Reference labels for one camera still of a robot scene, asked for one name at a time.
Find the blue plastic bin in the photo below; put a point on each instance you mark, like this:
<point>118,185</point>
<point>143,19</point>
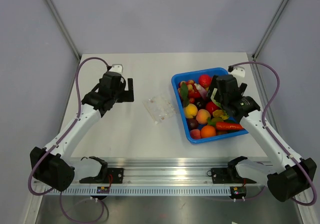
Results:
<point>194,75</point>

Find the orange fruit toy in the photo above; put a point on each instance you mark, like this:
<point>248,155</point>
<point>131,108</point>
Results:
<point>208,131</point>

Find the red carrot toy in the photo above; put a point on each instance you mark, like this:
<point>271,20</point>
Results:
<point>228,126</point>

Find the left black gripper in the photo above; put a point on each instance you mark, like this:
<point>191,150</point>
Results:
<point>128,96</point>

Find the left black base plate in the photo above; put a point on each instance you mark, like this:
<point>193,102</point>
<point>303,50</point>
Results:
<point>105,176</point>

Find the white slotted cable duct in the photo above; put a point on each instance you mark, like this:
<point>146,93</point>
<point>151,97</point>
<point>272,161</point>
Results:
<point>149,191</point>

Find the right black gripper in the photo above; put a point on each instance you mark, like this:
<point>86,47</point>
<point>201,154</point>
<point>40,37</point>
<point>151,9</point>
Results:
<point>213,85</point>

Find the red tomato toy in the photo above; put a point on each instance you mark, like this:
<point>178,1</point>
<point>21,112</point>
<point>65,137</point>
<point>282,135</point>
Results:
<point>211,107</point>

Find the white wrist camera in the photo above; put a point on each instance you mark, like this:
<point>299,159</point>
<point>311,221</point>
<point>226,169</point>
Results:
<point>236,71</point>
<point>117,68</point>

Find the red strawberry toy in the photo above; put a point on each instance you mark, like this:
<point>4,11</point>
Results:
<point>204,80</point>

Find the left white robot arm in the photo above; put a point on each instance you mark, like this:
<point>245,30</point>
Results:
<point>50,163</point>

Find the green leaf toy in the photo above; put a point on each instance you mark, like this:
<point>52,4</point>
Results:
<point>184,94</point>

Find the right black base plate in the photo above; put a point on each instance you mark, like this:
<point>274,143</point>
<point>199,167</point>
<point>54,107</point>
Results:
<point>227,175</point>

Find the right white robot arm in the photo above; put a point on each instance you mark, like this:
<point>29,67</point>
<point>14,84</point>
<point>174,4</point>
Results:
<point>290,174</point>

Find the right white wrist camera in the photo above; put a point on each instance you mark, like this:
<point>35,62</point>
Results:
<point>236,71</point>

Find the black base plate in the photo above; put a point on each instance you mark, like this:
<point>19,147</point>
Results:
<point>105,176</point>
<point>227,175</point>

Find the clear zip top bag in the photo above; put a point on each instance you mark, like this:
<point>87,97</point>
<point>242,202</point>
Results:
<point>159,108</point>

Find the dark purple plum toy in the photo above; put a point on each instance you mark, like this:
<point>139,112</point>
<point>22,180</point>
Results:
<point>192,123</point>

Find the small pink peach toy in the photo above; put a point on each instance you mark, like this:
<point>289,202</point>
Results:
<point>195,134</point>

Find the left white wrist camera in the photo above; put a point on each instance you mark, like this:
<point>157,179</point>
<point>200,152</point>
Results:
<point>117,68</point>

